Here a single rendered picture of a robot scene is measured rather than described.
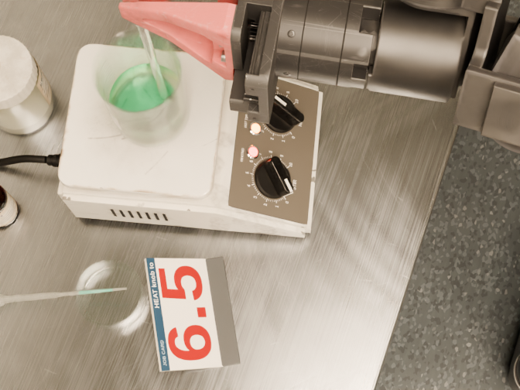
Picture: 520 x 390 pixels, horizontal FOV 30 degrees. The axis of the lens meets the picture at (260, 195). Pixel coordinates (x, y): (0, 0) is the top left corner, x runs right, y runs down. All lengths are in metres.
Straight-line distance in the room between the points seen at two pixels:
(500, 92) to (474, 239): 1.09
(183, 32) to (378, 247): 0.29
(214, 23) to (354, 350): 0.34
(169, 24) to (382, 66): 0.13
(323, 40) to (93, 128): 0.26
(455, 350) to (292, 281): 0.79
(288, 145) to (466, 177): 0.87
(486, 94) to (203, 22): 0.16
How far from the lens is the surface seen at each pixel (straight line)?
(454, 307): 1.58
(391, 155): 0.84
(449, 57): 0.56
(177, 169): 0.74
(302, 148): 0.80
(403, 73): 0.56
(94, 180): 0.75
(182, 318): 0.78
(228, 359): 0.79
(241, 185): 0.76
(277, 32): 0.55
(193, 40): 0.60
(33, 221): 0.84
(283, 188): 0.76
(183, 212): 0.76
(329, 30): 0.56
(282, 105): 0.78
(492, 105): 0.54
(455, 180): 1.63
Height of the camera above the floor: 1.54
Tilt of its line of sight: 73 degrees down
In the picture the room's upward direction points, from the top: 5 degrees counter-clockwise
